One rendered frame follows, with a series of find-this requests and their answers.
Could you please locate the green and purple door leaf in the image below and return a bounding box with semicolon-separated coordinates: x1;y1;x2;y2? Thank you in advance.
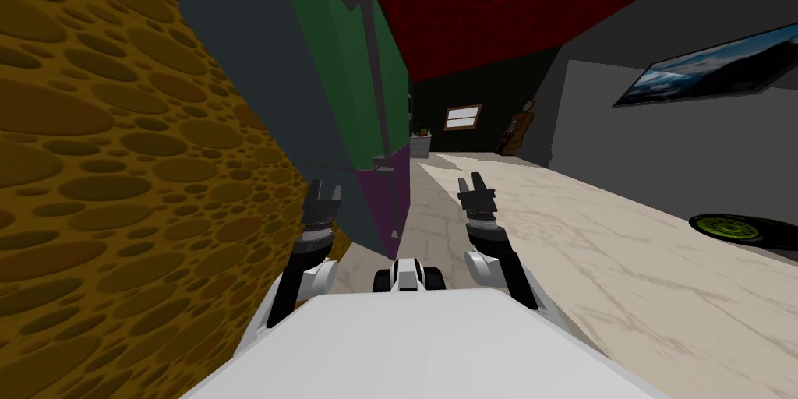
274;0;412;260

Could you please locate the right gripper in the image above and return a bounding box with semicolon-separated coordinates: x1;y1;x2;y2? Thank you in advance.
457;171;500;219

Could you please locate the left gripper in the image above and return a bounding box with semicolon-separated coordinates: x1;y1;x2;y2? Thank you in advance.
302;178;344;233

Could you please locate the grey cabinet with items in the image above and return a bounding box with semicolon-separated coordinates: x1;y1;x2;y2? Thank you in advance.
408;127;433;161

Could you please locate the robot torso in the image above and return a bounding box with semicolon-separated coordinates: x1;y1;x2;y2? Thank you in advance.
179;256;676;399

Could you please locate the framed landscape picture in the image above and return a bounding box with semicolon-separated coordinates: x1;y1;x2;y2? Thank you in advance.
613;23;798;108

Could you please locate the brown framed window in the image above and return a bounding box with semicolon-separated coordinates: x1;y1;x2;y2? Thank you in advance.
443;103;484;132

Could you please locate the black and green round disc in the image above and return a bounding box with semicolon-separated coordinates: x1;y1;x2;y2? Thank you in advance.
688;212;798;263

